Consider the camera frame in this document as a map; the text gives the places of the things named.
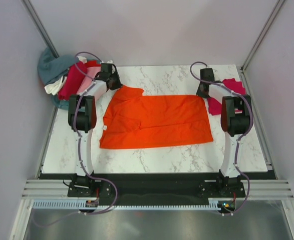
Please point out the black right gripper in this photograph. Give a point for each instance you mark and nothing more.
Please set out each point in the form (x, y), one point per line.
(199, 93)

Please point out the crimson t shirt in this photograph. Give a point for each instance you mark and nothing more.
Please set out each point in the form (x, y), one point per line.
(73, 82)

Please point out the right aluminium frame post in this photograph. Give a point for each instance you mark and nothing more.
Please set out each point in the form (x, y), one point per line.
(263, 33)

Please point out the orange t shirt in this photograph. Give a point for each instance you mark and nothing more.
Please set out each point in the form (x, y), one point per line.
(136, 121)

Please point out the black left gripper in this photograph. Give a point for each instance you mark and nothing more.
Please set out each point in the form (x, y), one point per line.
(119, 85)

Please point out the aluminium frame post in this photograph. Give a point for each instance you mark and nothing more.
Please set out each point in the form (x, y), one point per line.
(40, 26)
(263, 33)

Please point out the magenta t shirt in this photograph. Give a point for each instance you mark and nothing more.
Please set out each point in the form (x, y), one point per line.
(216, 93)

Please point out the white slotted cable duct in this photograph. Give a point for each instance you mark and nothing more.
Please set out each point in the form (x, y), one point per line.
(81, 204)

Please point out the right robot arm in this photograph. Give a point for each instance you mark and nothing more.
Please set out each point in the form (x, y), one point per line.
(236, 118)

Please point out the pink t shirt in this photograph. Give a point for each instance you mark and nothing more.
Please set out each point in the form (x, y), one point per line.
(87, 81)

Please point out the teal laundry basket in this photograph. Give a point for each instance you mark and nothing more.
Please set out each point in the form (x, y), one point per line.
(60, 104)

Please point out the left aluminium frame post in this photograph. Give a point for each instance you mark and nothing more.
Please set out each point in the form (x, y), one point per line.
(40, 26)

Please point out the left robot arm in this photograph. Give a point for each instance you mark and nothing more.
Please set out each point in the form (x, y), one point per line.
(82, 115)

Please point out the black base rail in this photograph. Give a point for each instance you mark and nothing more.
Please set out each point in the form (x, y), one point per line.
(157, 188)

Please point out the grey-teal t shirt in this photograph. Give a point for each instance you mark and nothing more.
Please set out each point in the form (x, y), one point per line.
(51, 68)

